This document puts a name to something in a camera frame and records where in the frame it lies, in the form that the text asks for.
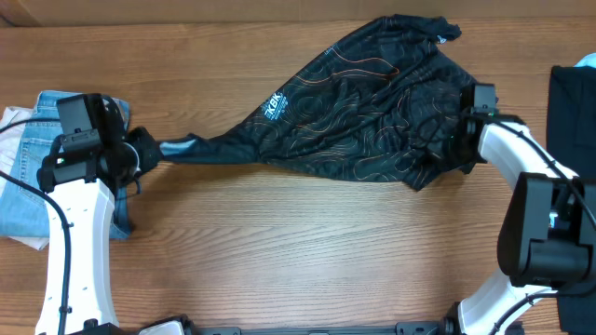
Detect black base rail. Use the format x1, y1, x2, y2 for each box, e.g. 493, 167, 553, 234
139, 315, 460, 335

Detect folded blue denim jeans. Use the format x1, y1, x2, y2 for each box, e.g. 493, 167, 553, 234
0, 90, 136, 242

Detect black garment pile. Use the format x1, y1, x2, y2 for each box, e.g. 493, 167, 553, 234
547, 66, 595, 334

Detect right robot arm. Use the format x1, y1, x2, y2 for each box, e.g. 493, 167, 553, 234
442, 114, 595, 335

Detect folded white garment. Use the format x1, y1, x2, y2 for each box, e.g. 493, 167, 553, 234
1, 106, 48, 250

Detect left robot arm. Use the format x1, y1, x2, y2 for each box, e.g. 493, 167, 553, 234
35, 127, 161, 334

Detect black orange patterned jersey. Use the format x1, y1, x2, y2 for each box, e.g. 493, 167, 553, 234
160, 15, 478, 190

